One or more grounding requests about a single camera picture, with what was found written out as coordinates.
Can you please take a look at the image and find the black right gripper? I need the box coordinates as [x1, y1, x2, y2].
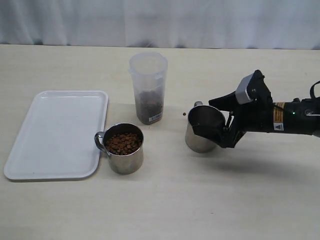
[192, 69, 273, 148]

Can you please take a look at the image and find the steel mug with kibble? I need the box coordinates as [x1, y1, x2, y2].
[94, 122, 144, 175]

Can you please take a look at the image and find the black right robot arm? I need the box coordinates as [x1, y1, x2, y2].
[190, 69, 320, 148]

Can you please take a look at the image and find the clear plastic tall container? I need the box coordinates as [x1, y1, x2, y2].
[129, 51, 168, 125]

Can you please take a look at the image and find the white curtain backdrop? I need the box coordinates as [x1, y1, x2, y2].
[0, 0, 320, 50]

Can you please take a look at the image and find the white plastic tray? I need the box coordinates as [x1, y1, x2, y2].
[3, 90, 109, 181]

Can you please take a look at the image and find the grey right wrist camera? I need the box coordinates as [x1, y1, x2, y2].
[235, 73, 254, 105]

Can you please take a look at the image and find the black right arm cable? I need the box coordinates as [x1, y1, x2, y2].
[309, 79, 320, 100]

